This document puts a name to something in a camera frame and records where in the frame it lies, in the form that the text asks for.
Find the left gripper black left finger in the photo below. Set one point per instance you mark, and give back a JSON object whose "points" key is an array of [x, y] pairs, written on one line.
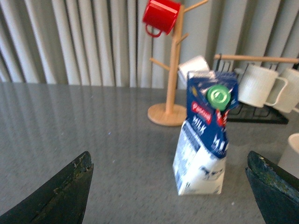
{"points": [[61, 200]]}

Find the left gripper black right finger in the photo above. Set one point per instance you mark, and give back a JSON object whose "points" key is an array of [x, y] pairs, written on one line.
{"points": [[275, 190]]}

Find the white smiley face mug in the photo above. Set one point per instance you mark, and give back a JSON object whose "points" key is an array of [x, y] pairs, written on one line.
{"points": [[289, 160]]}

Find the blue white milk carton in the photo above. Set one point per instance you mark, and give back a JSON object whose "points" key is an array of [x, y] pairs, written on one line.
{"points": [[200, 159]]}

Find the cream ribbed mug right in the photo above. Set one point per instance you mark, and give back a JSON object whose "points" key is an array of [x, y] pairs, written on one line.
{"points": [[289, 97]]}

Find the cream ribbed mug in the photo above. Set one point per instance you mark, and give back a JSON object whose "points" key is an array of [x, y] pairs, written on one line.
{"points": [[289, 97], [256, 85]]}

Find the cream ribbed mug left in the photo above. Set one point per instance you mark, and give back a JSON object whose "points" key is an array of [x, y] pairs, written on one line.
{"points": [[256, 85]]}

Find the wooden mug tree stand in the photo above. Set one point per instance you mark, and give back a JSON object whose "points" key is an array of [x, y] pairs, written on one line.
{"points": [[169, 113]]}

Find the white mug on tree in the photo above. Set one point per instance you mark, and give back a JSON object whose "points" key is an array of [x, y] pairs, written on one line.
{"points": [[196, 63]]}

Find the grey pleated curtain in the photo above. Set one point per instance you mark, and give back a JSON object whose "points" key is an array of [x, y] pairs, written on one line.
{"points": [[104, 42]]}

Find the red enamel mug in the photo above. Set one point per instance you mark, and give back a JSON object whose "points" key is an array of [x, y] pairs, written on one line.
{"points": [[160, 17]]}

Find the black wire mug rack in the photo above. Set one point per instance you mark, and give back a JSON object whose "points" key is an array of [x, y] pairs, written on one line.
{"points": [[247, 113]]}

